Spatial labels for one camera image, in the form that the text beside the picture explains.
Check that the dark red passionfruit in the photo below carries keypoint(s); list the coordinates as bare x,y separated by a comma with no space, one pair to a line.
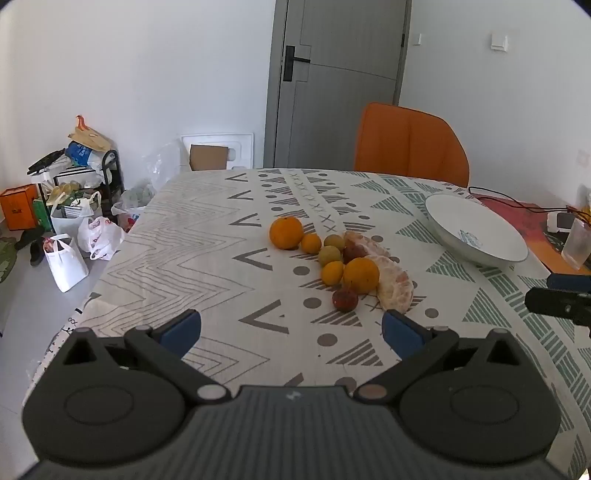
345,299
353,253

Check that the brown cardboard piece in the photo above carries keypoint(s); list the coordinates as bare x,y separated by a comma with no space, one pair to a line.
208,158

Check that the black flat item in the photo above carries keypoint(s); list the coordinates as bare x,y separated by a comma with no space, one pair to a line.
46,161

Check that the white small device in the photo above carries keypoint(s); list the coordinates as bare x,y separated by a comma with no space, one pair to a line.
561,222

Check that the white box black frame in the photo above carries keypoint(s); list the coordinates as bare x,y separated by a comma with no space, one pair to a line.
76,177

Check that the blue and white bag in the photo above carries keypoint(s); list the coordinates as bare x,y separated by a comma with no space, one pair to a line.
81,153

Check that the white bowl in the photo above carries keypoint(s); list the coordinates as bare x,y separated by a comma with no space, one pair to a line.
475,228

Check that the large orange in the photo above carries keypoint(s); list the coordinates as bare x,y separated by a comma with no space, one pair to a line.
360,275
286,232

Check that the white wall switch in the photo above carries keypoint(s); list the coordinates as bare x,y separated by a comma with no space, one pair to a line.
417,39
498,42

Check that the orange chair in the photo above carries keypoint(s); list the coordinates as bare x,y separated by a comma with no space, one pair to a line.
408,143

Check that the patterned tablecloth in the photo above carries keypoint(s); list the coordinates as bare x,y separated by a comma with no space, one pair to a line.
198,249

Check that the black shoes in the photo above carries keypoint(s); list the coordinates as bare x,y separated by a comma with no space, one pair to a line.
32,240

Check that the peeled pomelo piece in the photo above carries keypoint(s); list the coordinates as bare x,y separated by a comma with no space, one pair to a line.
367,242
395,286

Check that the white shopping bag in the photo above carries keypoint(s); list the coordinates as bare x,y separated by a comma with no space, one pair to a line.
67,267

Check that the white plastic bag red print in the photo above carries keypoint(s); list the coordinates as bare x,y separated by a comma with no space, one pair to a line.
99,237

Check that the white foam board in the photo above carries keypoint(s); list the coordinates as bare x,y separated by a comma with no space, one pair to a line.
240,147

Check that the crumpled clear plastic bag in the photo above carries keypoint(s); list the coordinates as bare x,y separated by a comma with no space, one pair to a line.
134,203

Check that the small orange tangerine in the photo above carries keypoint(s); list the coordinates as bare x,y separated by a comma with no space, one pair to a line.
311,242
332,273

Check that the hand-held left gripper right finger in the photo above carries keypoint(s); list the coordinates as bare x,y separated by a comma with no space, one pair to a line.
401,332

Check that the small yellow-green citrus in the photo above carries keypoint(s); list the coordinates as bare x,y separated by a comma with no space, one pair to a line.
334,241
328,255

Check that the black rack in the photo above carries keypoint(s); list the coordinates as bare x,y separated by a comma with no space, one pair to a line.
113,180

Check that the green box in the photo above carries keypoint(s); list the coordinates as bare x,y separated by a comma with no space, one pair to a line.
42,214

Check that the white tote bag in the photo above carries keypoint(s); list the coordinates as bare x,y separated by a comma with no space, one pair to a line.
69,221

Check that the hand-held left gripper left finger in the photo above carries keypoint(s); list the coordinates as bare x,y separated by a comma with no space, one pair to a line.
182,330

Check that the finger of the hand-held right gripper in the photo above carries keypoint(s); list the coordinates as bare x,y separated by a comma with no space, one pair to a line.
554,303
570,280

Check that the red table mat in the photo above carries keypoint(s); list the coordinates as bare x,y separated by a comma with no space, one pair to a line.
521,217

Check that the orange box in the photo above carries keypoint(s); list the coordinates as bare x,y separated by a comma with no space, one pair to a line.
17,207

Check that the grey door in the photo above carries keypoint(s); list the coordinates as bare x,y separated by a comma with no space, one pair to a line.
341,92

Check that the green floor mat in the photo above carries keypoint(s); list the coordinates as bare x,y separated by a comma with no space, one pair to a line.
5,261

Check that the clear plastic cup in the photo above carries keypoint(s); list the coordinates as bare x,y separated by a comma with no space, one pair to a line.
577,244

